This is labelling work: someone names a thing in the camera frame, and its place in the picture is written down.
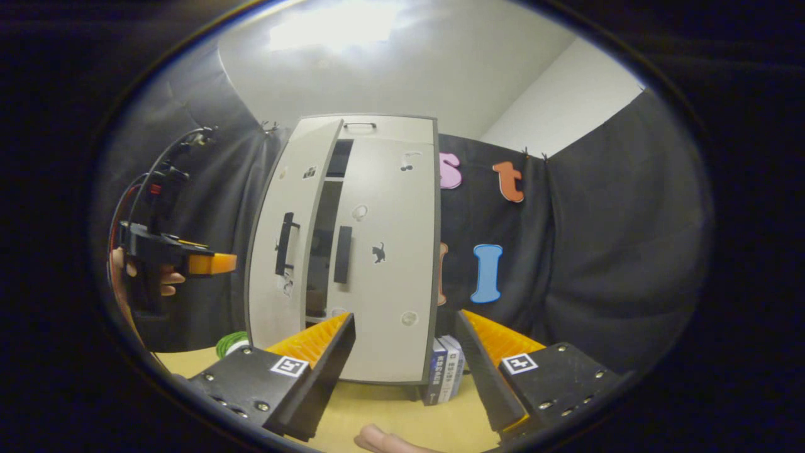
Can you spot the green coiled roll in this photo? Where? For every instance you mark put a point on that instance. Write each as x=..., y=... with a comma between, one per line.
x=231, y=345

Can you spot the white shoe cabinet door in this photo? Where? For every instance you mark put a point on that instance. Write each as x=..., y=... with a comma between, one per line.
x=396, y=296
x=283, y=302

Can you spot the white cabinet drawer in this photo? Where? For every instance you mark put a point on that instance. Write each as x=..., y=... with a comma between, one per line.
x=396, y=128

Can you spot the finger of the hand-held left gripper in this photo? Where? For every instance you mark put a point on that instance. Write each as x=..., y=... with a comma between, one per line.
x=192, y=243
x=210, y=264

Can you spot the black backdrop cloth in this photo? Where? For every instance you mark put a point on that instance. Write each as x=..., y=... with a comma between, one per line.
x=616, y=251

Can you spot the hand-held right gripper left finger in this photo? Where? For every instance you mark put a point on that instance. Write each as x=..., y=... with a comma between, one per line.
x=295, y=393

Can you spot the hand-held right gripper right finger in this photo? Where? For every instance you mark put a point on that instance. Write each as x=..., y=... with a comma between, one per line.
x=497, y=384

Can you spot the grey book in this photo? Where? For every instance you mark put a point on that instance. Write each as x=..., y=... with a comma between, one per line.
x=459, y=362

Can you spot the white shoe cabinet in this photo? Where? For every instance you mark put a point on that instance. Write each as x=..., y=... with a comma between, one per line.
x=322, y=251

